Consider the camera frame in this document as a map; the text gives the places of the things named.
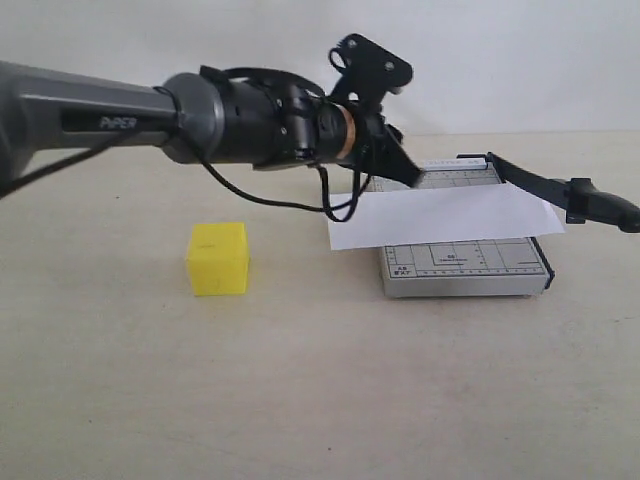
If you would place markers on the black cutter blade arm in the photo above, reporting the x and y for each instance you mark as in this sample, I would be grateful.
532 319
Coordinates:
578 196

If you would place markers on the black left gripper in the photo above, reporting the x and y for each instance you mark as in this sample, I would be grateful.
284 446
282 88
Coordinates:
379 150

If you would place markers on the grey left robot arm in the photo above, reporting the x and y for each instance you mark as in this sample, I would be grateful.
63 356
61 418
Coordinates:
269 119

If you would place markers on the grey paper cutter base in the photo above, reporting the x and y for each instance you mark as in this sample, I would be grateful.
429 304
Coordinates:
485 268

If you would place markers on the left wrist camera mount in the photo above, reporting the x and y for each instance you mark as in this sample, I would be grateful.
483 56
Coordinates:
367 70

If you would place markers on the yellow cube block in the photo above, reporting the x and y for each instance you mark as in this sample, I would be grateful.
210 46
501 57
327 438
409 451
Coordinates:
218 258

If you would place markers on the white paper sheet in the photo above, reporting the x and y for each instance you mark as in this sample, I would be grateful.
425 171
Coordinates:
468 213

